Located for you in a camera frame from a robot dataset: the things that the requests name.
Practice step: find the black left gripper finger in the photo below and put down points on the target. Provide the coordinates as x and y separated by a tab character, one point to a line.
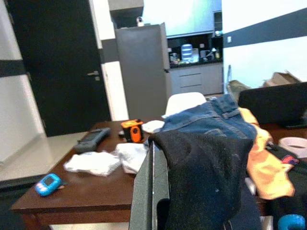
144	191

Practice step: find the white sock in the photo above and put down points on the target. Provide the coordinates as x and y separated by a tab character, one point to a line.
130	155

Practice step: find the orange black tape measure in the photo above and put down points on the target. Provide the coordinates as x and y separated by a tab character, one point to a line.
134	133

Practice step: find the small white cloth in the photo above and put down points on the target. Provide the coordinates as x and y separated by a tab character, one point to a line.
153	126

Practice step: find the grey handheld remote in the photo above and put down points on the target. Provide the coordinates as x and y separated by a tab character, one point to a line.
91	140

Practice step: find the brown wooden table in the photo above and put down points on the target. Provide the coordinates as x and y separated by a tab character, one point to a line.
72	212

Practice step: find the blue handheld toy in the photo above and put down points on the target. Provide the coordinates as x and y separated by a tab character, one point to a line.
48	184

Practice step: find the white plastic chair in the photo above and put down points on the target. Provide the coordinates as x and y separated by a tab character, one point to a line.
184	103

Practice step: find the blue jeans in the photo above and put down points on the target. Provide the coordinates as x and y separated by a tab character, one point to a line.
211	119

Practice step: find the grey refrigerator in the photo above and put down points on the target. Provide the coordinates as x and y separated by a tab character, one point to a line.
141	72

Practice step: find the grey kitchen cabinet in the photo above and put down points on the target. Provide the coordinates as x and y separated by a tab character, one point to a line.
192	79

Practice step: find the orange garment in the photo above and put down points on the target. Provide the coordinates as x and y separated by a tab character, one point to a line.
266	172

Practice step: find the olive green bag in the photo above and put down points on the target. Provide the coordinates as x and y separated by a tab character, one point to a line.
237	89

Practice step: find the blue round plastic object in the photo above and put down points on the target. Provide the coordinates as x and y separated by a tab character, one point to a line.
284	222

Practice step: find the stacked clear containers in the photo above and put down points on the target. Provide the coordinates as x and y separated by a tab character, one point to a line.
186	52

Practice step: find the pale tape roll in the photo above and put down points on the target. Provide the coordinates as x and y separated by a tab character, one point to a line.
285	143

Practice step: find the black garment red print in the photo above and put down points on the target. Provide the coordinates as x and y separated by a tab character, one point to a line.
297	187

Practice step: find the yellow bottle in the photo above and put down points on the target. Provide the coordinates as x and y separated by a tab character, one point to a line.
217	55

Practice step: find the black laptop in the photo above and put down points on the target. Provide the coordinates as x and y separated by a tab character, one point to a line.
273	105

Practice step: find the black door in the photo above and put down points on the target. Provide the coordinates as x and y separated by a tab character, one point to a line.
60	60

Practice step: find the open cardboard box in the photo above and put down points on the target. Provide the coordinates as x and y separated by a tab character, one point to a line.
280	79

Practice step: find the white upper kitchen cabinet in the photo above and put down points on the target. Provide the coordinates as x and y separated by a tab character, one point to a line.
187	16

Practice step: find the white security camera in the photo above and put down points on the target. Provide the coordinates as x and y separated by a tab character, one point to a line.
139	21

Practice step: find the white wall socket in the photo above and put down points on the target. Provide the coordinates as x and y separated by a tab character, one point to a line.
229	39

